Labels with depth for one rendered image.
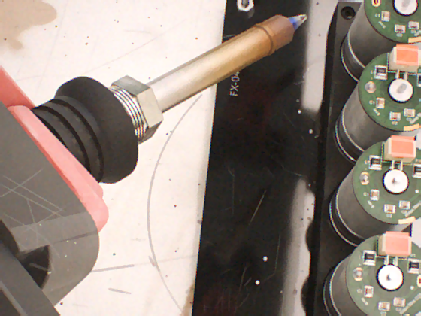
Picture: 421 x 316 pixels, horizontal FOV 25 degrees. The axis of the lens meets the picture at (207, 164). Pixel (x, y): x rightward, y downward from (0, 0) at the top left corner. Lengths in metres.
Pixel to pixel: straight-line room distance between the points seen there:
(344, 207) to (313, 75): 0.06
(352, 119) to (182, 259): 0.08
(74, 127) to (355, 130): 0.13
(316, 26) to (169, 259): 0.10
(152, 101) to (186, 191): 0.13
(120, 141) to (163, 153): 0.14
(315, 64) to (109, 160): 0.15
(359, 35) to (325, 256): 0.07
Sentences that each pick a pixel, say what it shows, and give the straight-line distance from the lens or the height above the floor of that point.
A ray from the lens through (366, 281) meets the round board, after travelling 0.27.
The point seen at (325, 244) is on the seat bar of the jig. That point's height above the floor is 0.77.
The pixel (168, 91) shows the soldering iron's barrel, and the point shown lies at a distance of 0.22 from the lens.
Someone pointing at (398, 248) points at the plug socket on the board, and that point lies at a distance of 0.27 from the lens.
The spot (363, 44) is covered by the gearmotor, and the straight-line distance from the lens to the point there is 0.30.
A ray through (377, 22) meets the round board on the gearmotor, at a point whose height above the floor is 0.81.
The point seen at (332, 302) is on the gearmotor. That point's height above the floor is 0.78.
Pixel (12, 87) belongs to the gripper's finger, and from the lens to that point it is 0.19.
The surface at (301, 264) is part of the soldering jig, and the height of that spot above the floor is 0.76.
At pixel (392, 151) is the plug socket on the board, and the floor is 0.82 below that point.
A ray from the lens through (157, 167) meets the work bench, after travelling 0.33.
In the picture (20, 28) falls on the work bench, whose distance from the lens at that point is 0.36.
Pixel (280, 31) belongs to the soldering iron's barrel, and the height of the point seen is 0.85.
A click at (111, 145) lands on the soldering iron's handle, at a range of 0.20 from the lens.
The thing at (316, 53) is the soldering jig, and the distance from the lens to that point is 0.34.
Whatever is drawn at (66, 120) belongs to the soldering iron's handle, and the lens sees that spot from 0.19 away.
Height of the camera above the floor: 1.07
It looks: 75 degrees down
